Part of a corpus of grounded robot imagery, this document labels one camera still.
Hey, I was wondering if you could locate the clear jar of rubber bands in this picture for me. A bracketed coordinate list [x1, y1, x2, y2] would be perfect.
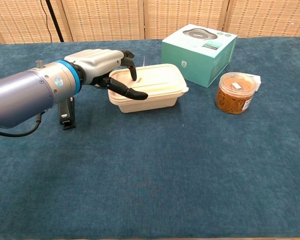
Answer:
[215, 71, 257, 115]

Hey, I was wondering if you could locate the blue table mat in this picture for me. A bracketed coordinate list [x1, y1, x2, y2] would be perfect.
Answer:
[0, 36, 300, 238]

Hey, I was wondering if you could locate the cream lidded food container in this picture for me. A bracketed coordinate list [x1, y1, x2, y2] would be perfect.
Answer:
[107, 63, 190, 114]

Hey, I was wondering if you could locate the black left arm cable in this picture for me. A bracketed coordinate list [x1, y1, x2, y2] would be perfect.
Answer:
[0, 112, 45, 138]

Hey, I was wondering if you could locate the teal speaker product box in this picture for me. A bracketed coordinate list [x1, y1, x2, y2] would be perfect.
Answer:
[161, 23, 239, 88]

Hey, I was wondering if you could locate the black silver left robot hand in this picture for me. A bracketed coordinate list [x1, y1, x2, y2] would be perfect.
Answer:
[63, 49, 149, 101]

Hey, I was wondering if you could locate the black tripod stand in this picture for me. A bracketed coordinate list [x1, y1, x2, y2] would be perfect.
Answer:
[45, 0, 65, 43]

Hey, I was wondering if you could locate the bamboo folding screen panel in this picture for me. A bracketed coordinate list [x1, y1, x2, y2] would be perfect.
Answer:
[0, 0, 74, 45]
[61, 0, 146, 42]
[224, 0, 300, 38]
[142, 0, 230, 40]

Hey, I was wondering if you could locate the black stapler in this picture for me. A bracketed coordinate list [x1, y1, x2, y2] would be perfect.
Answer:
[58, 96, 77, 131]

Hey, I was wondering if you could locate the small pink strip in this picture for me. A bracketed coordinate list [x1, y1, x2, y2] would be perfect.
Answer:
[129, 56, 146, 84]

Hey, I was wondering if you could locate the black hanging cable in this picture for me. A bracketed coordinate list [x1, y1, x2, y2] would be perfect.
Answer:
[39, 0, 53, 43]

